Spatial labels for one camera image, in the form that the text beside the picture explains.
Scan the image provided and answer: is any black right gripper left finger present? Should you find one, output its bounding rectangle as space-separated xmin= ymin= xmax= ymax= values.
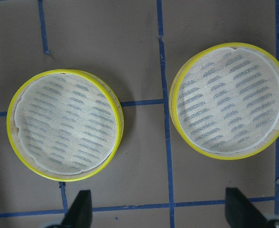
xmin=61 ymin=190 xmax=92 ymax=228

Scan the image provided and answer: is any yellow rimmed bamboo steamer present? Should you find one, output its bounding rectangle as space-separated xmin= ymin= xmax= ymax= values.
xmin=168 ymin=42 xmax=279 ymax=160
xmin=6 ymin=69 xmax=124 ymax=182

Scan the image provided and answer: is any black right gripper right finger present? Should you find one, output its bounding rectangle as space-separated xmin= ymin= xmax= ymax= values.
xmin=225 ymin=188 xmax=274 ymax=228

